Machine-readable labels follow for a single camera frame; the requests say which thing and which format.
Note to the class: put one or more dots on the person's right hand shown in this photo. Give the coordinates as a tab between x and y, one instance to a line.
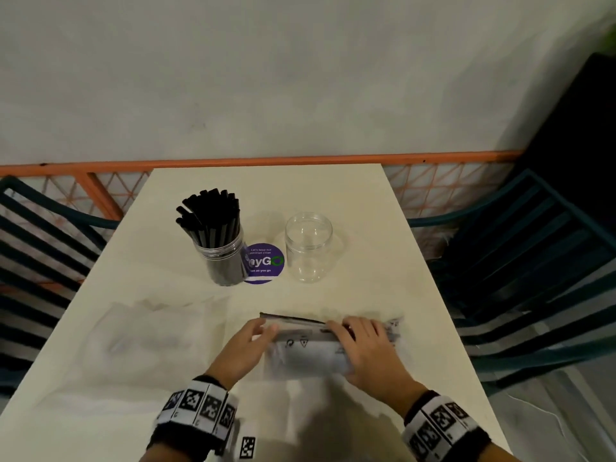
375	360

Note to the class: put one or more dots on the orange metal mesh railing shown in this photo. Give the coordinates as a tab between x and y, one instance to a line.
240	162

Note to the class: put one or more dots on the empty crumpled clear plastic bag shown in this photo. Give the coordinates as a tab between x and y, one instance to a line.
149	339

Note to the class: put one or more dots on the empty clear plastic jar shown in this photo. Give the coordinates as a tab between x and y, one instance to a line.
308	247

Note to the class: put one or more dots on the round purple sticker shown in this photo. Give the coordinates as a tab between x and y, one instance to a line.
267	264

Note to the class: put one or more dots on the person's left hand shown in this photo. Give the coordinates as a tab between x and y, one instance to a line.
238	351

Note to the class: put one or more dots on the person's left forearm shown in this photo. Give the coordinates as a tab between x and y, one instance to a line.
166	454

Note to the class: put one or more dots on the clear plastic bag of straws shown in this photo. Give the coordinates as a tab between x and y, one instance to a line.
308	353

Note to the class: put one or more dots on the person's left thumb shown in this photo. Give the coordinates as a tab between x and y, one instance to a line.
271	332

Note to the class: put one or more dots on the dark green slatted chair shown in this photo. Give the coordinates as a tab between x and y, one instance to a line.
524	264
38	264

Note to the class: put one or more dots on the left wristband with square markers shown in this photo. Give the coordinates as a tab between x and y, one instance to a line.
199	411

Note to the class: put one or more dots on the wristband with square markers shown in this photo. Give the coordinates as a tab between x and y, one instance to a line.
199	411
442	425

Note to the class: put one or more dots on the person's right fingers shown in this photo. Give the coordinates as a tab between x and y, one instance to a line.
358	328

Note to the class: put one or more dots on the small square marker tag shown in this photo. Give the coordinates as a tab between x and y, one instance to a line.
247	447

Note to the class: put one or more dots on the person's right forearm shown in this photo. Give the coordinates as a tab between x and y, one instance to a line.
500	456

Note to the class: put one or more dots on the clear jar holding straws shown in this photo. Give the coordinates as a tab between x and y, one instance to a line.
224	264

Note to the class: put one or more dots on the right wristband with square markers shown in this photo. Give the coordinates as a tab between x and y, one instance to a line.
442	425

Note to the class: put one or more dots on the bunch of black straws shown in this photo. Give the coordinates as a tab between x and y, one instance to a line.
209	216

